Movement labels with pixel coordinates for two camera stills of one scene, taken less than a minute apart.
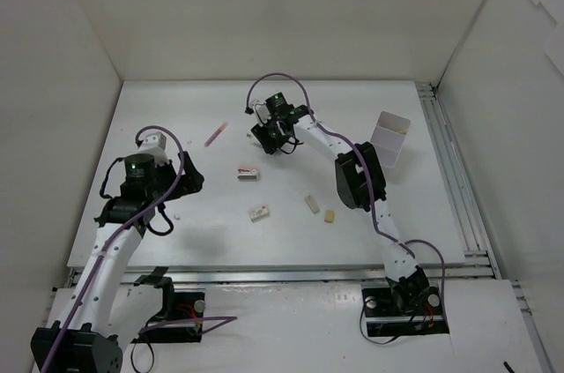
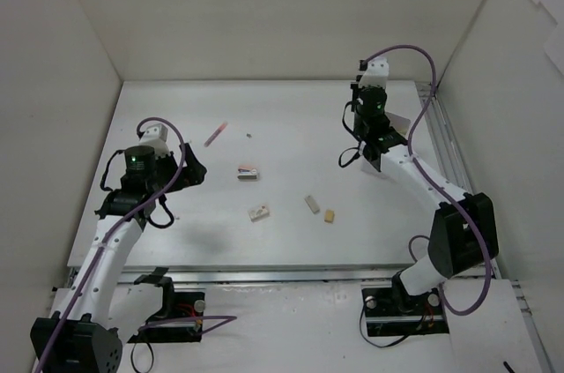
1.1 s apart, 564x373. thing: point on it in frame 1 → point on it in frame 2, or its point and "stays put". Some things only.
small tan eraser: (329, 216) stays put
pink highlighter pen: (215, 134) stays put
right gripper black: (266, 137) → (360, 92)
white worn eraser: (312, 204) stays put
